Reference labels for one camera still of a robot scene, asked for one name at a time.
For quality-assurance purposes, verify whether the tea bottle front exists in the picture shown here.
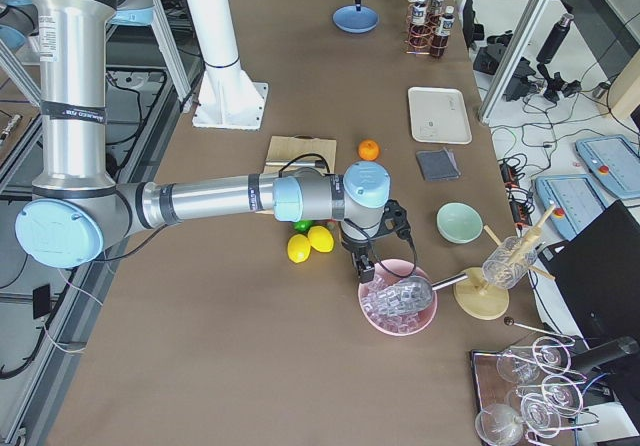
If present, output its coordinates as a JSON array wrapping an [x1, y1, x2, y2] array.
[[429, 6, 455, 58]]

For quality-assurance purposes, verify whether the wooden cutting board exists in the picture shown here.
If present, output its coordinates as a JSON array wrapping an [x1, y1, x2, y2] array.
[[262, 136, 337, 221]]

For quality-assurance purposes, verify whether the metal ice scoop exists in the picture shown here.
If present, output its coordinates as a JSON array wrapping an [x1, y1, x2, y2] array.
[[392, 273, 468, 315]]

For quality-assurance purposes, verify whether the cream rabbit tray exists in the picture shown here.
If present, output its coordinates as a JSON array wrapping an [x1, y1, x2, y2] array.
[[408, 86, 472, 145]]

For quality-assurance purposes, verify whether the green ceramic bowl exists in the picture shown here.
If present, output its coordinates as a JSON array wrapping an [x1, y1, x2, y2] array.
[[436, 202, 484, 244]]

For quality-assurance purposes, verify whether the orange mandarin fruit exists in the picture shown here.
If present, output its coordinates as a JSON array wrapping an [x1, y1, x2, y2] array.
[[357, 139, 381, 161]]

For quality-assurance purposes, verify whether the blue teach pendant far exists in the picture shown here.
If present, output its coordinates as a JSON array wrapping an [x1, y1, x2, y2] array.
[[575, 135, 639, 199]]

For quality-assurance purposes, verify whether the green lime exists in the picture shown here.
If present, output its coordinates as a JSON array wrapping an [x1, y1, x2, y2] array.
[[293, 220, 314, 233]]

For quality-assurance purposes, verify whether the blue teach pendant near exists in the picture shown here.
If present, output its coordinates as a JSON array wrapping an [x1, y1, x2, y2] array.
[[533, 174, 616, 240]]

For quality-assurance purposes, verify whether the tea bottle right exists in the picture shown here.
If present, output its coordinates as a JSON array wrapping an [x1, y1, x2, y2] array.
[[407, 0, 429, 53]]

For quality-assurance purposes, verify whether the grey folded cloth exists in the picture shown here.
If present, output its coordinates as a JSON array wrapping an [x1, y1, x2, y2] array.
[[416, 148, 461, 182]]

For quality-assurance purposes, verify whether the yellow lemon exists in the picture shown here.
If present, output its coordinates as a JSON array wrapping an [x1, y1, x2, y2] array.
[[307, 225, 335, 253], [287, 234, 311, 264]]

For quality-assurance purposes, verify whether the yellow lemon lower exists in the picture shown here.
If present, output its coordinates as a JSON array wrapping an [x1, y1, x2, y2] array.
[[287, 234, 311, 264]]

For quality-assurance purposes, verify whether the wooden cup stand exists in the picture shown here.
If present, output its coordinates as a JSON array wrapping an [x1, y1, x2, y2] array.
[[454, 205, 554, 320]]

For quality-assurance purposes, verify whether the steel muddler black tip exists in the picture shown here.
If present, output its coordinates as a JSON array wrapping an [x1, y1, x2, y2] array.
[[265, 159, 324, 168]]

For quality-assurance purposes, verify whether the yellow lemon upper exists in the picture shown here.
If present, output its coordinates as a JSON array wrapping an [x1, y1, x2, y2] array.
[[307, 225, 335, 253]]

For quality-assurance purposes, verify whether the pink bowl of ice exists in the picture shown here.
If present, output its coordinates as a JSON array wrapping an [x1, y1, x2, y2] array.
[[358, 259, 438, 336]]

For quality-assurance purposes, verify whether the glass cup on stand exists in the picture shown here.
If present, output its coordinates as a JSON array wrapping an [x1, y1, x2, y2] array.
[[482, 236, 537, 290]]

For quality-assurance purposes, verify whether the blue round plate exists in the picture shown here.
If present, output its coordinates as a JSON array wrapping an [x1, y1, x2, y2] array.
[[332, 5, 379, 34]]

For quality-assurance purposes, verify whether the wine glass rack tray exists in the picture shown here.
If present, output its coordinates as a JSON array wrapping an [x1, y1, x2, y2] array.
[[469, 334, 599, 445]]

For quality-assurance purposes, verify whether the copper wire bottle rack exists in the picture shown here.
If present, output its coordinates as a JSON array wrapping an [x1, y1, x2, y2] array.
[[405, 0, 455, 58]]

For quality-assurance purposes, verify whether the blue teach pendant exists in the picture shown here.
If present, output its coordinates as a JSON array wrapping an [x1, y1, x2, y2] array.
[[575, 135, 639, 199], [533, 174, 616, 240]]

